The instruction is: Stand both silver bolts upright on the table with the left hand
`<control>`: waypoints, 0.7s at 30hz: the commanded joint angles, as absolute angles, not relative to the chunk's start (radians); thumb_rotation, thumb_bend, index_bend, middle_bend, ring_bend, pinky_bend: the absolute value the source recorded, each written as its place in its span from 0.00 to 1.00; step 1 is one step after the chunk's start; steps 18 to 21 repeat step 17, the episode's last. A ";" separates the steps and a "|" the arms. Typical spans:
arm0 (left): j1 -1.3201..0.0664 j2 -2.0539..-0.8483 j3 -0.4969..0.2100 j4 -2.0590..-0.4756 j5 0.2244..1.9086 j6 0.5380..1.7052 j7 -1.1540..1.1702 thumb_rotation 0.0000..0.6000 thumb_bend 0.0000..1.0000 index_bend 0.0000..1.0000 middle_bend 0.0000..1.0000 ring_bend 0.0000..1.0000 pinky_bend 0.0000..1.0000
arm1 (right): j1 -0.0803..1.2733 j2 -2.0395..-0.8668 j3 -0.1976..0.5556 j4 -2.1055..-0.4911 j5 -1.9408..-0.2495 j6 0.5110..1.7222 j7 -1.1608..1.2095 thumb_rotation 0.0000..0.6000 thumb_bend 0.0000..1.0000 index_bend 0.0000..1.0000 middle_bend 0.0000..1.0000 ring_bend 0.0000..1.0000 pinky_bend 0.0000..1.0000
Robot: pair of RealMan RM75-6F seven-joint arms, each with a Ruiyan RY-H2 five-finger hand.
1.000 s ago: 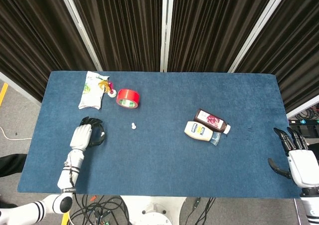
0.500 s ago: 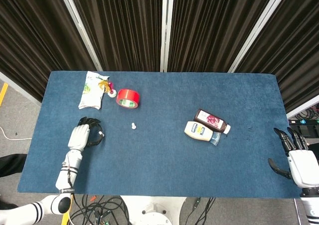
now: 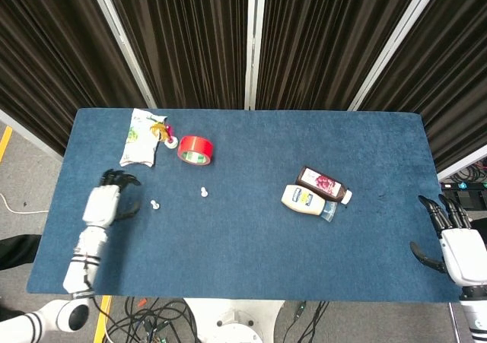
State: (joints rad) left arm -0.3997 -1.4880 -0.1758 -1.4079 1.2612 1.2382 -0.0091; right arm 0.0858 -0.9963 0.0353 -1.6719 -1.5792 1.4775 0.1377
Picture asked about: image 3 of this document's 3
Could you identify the blue table cloth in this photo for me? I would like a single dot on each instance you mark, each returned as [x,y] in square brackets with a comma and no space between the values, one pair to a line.
[243,244]

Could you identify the orange object under table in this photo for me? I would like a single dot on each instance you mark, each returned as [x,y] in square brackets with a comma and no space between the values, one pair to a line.
[141,303]

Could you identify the brown sauce bottle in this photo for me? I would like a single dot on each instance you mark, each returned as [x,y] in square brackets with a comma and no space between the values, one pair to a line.
[319,181]

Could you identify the dark brown curtain panel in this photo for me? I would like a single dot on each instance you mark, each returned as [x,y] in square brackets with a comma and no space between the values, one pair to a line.
[49,54]
[323,42]
[182,42]
[449,73]

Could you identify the red tape roll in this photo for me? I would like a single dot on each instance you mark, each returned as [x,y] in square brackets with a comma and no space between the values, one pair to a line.
[196,143]

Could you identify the white partition base rail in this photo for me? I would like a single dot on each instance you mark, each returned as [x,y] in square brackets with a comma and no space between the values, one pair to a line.
[462,166]
[30,135]

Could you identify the silver bolt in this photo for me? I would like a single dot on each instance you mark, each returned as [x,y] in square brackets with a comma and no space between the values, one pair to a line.
[204,192]
[155,205]

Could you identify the left white black-fingered robot hand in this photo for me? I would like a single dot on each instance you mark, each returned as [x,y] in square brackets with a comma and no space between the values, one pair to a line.
[100,206]

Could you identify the yellow pink feather shuttlecock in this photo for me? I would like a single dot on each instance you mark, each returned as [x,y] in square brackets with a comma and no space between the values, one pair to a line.
[172,142]

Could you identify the black power strip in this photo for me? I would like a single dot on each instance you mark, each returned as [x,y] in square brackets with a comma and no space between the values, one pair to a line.
[462,185]

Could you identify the white partition post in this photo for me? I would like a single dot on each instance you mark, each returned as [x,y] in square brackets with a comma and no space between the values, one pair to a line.
[253,42]
[395,42]
[121,42]

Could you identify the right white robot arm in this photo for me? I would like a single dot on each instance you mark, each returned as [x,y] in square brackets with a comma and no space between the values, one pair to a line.
[477,316]

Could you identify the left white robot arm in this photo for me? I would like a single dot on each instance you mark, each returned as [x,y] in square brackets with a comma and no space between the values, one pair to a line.
[85,251]

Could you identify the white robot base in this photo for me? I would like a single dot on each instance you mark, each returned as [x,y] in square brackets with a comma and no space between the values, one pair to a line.
[232,320]

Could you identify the white mayonnaise bottle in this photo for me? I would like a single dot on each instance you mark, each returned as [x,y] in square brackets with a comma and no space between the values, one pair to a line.
[302,198]

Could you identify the right white black-fingered robot hand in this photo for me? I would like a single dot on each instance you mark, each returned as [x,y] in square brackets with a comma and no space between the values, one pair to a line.
[464,251]

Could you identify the white snack bag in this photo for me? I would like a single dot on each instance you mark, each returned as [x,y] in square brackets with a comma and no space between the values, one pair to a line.
[139,145]

